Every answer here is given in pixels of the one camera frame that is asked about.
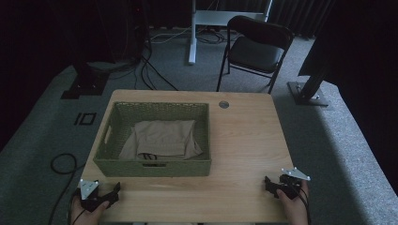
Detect khaki shorts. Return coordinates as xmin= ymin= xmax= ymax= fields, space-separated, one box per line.
xmin=118 ymin=119 xmax=204 ymax=161

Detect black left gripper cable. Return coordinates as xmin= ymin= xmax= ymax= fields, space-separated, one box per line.
xmin=67 ymin=190 xmax=87 ymax=225

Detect white floor cable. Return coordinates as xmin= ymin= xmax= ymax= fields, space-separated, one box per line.
xmin=149 ymin=26 xmax=192 ymax=44

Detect person's left hand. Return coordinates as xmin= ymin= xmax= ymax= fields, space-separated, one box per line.
xmin=69 ymin=195 xmax=111 ymax=225

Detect black slanted stand with plate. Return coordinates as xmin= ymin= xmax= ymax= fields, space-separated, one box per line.
xmin=286 ymin=64 xmax=330 ymax=108

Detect black stand with square base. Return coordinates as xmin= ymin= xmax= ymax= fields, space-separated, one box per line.
xmin=60 ymin=0 xmax=111 ymax=100

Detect person's right hand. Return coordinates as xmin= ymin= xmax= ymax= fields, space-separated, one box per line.
xmin=275 ymin=180 xmax=311 ymax=225

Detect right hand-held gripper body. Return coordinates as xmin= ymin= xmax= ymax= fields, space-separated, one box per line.
xmin=276 ymin=167 xmax=312 ymax=201

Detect black floor cables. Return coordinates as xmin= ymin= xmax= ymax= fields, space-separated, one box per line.
xmin=133 ymin=43 xmax=180 ymax=92

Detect white metal desk frame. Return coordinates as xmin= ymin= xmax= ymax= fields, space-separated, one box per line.
xmin=188 ymin=0 xmax=274 ymax=66

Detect dark pleated curtain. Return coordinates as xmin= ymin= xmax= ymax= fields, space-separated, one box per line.
xmin=270 ymin=0 xmax=334 ymax=39

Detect black looped floor cable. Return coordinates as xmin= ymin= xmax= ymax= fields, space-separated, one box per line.
xmin=47 ymin=152 xmax=86 ymax=225

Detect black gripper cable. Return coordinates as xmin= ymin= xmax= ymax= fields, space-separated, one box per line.
xmin=285 ymin=179 xmax=313 ymax=225
xmin=67 ymin=190 xmax=87 ymax=225

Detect black folding chair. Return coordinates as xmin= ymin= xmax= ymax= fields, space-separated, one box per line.
xmin=216 ymin=15 xmax=296 ymax=95

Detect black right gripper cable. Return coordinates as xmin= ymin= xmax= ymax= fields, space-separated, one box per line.
xmin=285 ymin=179 xmax=313 ymax=225

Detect green woven basket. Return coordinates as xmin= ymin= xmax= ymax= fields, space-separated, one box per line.
xmin=92 ymin=100 xmax=213 ymax=178

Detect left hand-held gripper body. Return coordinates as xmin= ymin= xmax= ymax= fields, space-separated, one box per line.
xmin=74 ymin=178 xmax=111 ymax=213

